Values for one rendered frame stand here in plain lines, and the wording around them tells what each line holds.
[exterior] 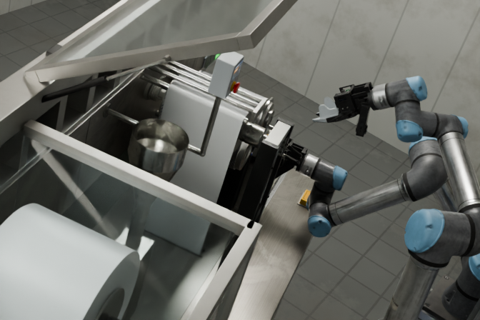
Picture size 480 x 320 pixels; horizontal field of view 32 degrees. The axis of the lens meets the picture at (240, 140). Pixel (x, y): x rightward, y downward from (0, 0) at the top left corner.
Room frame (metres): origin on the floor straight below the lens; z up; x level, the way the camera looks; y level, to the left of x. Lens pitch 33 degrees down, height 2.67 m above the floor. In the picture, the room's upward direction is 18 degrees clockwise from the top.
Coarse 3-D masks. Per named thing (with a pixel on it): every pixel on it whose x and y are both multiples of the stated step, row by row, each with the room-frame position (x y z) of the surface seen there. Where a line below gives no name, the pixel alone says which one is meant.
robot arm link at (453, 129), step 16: (448, 128) 2.16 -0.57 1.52; (464, 128) 2.19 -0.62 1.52; (448, 144) 2.11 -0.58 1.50; (464, 144) 2.12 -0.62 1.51; (448, 160) 2.07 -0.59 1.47; (464, 160) 2.05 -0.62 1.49; (448, 176) 2.04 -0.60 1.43; (464, 176) 2.00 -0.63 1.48; (464, 192) 1.95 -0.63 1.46; (464, 208) 1.90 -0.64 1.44; (464, 256) 1.79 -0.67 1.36
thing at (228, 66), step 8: (224, 56) 1.80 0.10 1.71; (232, 56) 1.81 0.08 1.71; (240, 56) 1.82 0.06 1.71; (216, 64) 1.78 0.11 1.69; (224, 64) 1.77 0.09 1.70; (232, 64) 1.77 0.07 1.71; (240, 64) 1.81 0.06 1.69; (216, 72) 1.77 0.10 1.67; (224, 72) 1.77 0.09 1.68; (232, 72) 1.77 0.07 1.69; (216, 80) 1.77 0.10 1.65; (224, 80) 1.77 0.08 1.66; (232, 80) 1.78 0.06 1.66; (216, 88) 1.77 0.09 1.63; (224, 88) 1.77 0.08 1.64; (232, 88) 1.79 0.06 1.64; (224, 96) 1.77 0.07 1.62
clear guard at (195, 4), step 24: (144, 0) 2.03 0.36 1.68; (168, 0) 1.96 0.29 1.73; (192, 0) 1.90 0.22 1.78; (216, 0) 1.84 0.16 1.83; (240, 0) 1.78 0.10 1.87; (264, 0) 1.73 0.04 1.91; (120, 24) 1.82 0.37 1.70; (144, 24) 1.76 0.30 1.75; (168, 24) 1.71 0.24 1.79; (192, 24) 1.66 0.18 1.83; (216, 24) 1.61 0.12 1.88; (240, 24) 1.57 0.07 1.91; (96, 48) 1.64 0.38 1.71; (120, 48) 1.60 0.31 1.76
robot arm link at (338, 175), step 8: (320, 160) 2.36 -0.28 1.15; (320, 168) 2.33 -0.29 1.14; (328, 168) 2.34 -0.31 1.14; (336, 168) 2.35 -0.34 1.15; (312, 176) 2.32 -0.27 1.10; (320, 176) 2.32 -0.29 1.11; (328, 176) 2.32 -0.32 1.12; (336, 176) 2.32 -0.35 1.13; (344, 176) 2.32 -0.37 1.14; (320, 184) 2.32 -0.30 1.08; (328, 184) 2.31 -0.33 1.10; (336, 184) 2.31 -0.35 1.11
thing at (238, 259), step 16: (32, 128) 1.43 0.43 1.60; (48, 128) 1.44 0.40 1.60; (64, 144) 1.41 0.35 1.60; (80, 144) 1.42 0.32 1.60; (96, 160) 1.39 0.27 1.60; (112, 160) 1.41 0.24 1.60; (128, 176) 1.38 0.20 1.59; (144, 176) 1.39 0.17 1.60; (160, 192) 1.37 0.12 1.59; (176, 192) 1.37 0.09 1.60; (208, 208) 1.35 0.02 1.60; (224, 208) 1.37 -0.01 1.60; (240, 224) 1.33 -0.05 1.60; (256, 224) 1.35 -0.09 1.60; (240, 240) 1.28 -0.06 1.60; (256, 240) 1.34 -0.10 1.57; (240, 256) 1.24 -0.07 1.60; (224, 272) 1.18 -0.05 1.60; (240, 272) 1.33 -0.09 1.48; (208, 288) 1.13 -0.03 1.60; (224, 288) 1.14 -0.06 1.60; (208, 304) 1.09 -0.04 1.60
